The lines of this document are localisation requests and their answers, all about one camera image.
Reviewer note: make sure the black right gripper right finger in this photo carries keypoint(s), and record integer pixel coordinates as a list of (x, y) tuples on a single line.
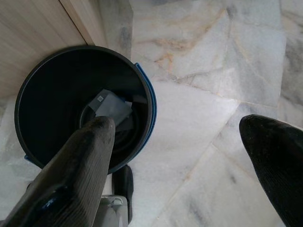
[(277, 151)]

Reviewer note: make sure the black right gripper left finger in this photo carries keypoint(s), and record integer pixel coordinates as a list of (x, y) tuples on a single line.
[(78, 165)]

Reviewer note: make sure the grey robot leg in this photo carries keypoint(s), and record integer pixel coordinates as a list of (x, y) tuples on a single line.
[(111, 212)]

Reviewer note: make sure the grey paper packet with label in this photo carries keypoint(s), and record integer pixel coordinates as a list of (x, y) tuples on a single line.
[(106, 104)]

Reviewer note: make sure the light wooden cabinet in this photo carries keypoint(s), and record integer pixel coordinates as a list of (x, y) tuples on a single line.
[(35, 28)]

